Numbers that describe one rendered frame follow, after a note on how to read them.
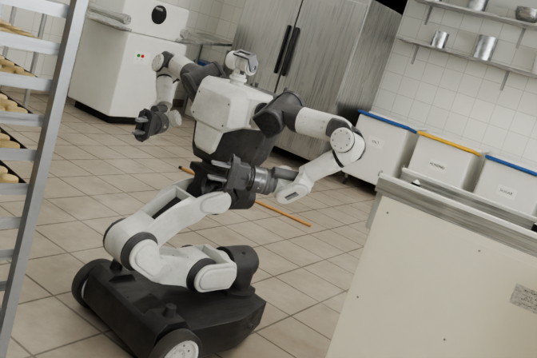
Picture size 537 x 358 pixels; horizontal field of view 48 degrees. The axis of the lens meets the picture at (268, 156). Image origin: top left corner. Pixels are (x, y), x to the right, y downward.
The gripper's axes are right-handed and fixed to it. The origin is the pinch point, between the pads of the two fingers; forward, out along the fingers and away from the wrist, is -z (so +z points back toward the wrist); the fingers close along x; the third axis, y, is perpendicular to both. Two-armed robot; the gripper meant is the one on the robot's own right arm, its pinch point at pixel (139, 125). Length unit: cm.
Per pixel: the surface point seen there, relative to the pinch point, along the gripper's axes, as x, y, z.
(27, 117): 11, 6, -78
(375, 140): -23, 72, 386
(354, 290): -28, 93, -7
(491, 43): 95, 145, 407
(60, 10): 37, 7, -76
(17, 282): -32, 11, -75
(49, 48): 28, 7, -77
